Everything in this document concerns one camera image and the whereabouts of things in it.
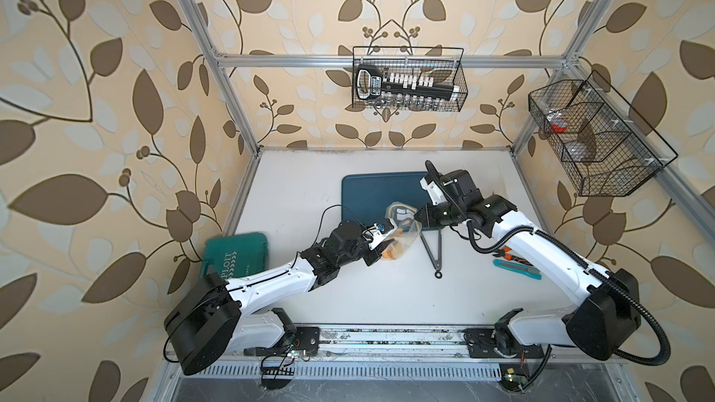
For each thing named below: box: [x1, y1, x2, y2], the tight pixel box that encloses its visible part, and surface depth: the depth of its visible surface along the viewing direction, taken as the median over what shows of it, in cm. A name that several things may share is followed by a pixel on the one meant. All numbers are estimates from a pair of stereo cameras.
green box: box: [200, 231, 269, 281], surface depth 88 cm
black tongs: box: [419, 227, 443, 280], surface depth 91 cm
